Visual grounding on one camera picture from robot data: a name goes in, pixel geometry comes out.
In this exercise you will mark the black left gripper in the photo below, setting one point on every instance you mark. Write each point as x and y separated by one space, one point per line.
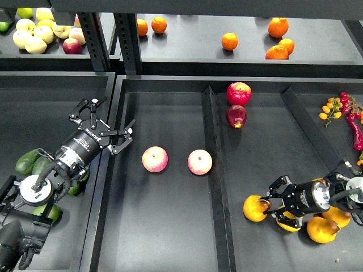
85 139

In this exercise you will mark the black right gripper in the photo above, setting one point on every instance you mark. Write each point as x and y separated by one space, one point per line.
301 199

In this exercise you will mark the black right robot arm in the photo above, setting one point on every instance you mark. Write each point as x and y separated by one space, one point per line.
343 192

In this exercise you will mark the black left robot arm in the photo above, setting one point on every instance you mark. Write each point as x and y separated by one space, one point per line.
27 203

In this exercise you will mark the yellow pear back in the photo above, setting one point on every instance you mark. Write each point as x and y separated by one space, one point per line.
342 218

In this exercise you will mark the green avocado in pile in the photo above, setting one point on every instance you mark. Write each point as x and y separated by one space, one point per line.
25 164

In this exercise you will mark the light green avocado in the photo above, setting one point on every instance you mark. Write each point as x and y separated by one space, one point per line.
53 215

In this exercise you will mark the pale yellow pear front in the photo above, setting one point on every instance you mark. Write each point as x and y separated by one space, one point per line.
35 45

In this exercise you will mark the pale yellow pear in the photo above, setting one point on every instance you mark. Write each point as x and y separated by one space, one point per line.
20 38
35 45
45 33

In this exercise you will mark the pale yellow pear middle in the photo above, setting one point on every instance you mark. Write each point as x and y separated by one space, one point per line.
45 33

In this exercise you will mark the pale yellow pear left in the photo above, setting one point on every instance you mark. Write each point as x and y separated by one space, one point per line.
20 38

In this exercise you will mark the black left tray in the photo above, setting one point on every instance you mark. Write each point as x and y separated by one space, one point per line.
35 110

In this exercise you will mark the black tray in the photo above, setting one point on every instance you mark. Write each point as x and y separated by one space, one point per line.
35 110
163 221

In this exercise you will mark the pink apple left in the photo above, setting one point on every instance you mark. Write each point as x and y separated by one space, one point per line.
155 159

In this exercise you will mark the pink apple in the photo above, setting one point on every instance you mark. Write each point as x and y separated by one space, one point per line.
199 162
155 159

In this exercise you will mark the black tray divider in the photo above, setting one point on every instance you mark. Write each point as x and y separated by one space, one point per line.
216 179

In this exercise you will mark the red apple on shelf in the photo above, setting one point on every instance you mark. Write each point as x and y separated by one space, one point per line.
72 46

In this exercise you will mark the red chili pepper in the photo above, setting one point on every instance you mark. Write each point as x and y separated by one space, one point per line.
357 133

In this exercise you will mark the pink apple right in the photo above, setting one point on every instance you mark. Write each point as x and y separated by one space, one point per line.
199 162

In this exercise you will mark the orange cherry tomato bunch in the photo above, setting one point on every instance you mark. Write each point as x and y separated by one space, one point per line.
331 111

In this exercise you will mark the dark red apple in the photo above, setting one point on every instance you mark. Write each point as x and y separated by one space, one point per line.
236 116

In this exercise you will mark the black centre tray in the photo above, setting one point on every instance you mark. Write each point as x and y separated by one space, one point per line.
163 221

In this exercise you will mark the red cherry tomato bunch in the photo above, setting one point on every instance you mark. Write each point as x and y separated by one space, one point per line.
351 107

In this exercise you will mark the orange far left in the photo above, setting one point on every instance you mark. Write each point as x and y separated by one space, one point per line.
142 27

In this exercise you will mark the bright red apple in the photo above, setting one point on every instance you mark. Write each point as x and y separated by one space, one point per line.
238 93

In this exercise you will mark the green lime on shelf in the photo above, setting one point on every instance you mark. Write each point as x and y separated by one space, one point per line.
25 12

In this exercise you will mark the orange front right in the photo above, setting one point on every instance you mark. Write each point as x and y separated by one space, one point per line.
277 52

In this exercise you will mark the orange small right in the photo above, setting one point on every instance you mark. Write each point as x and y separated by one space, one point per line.
288 44

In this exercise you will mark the orange centre shelf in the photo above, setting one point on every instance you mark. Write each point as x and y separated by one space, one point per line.
229 41

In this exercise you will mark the large orange top right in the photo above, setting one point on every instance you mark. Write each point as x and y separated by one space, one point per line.
278 27

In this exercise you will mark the black shelf post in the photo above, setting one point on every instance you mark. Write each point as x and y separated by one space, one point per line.
127 33

